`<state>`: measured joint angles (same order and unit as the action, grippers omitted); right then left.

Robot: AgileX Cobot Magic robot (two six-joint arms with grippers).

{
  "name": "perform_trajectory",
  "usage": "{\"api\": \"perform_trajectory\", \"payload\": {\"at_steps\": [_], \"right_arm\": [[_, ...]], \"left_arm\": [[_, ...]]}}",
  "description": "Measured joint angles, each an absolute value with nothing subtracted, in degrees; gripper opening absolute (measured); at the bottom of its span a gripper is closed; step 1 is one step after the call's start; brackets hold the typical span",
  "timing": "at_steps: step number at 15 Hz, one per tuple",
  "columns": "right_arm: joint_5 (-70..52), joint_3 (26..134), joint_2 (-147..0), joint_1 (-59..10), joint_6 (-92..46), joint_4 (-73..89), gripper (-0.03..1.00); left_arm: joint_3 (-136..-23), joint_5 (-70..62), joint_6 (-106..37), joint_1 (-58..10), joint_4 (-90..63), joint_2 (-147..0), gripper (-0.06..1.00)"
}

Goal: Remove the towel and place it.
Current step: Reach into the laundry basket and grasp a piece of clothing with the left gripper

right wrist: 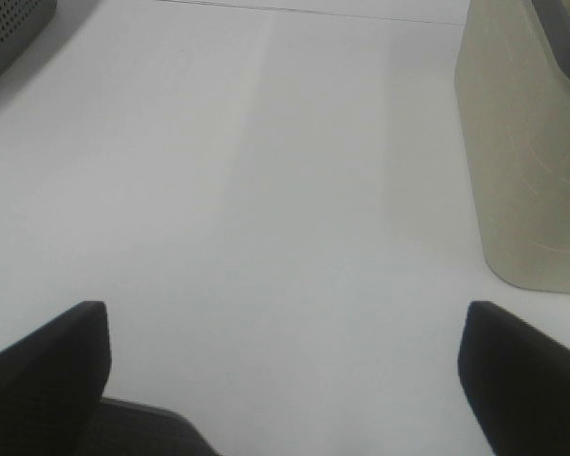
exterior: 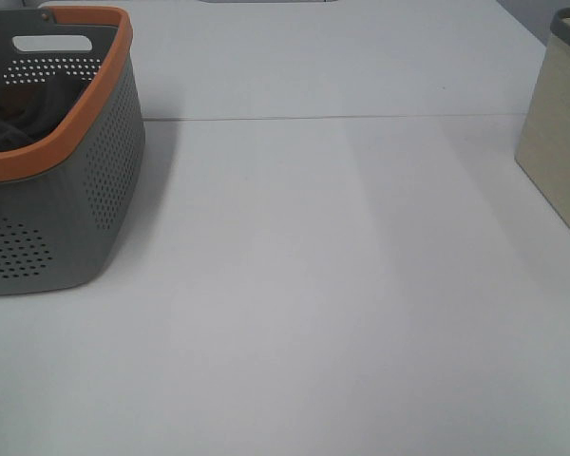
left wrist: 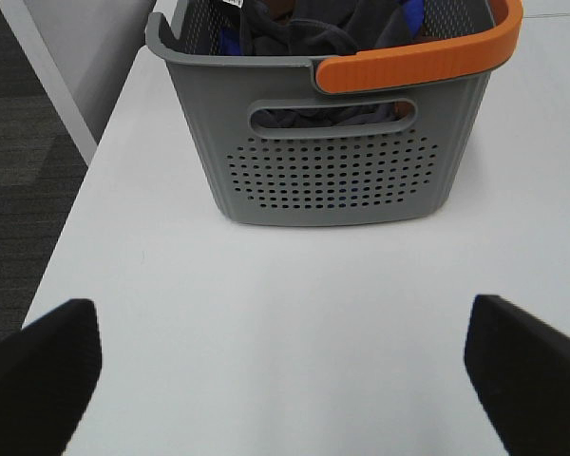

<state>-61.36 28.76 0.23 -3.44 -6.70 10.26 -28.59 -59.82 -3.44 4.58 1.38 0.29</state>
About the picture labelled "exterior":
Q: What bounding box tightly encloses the dark navy towel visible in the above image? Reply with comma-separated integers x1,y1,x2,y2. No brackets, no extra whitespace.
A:
0,73,88,152

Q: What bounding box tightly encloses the grey perforated basket orange rim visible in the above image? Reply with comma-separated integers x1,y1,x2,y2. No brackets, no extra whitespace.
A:
0,6,145,295

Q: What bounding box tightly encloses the beige fabric bin grey rim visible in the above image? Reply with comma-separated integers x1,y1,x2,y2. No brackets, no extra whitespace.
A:
515,8,570,229

